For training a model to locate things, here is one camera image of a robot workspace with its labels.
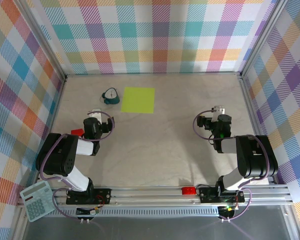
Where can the yellow-green paper sheet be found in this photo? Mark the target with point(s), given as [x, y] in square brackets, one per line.
[138, 100]

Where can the aluminium side rail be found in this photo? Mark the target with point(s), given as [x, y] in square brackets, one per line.
[255, 125]
[55, 110]

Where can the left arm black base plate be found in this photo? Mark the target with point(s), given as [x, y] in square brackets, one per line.
[103, 195]

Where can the light blue calculator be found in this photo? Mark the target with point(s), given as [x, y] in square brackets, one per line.
[37, 205]

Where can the thin aluminium rear rail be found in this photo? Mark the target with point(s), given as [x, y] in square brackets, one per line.
[152, 74]

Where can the teal alarm clock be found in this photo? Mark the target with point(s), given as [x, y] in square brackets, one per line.
[111, 98]

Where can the aluminium upright post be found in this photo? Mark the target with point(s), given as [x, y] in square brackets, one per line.
[44, 37]
[262, 37]

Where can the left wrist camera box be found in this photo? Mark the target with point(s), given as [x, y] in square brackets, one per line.
[97, 115]

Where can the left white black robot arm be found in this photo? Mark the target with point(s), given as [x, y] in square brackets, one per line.
[57, 155]

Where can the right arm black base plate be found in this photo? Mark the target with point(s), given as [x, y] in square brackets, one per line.
[206, 195]

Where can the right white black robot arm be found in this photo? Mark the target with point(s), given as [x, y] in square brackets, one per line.
[255, 155]

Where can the red plastic stopper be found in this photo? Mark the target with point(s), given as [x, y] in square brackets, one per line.
[188, 190]

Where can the wide aluminium mounting rail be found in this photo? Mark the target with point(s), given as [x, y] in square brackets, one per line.
[152, 197]

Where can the red toy brick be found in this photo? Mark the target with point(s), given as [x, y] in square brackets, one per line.
[77, 132]

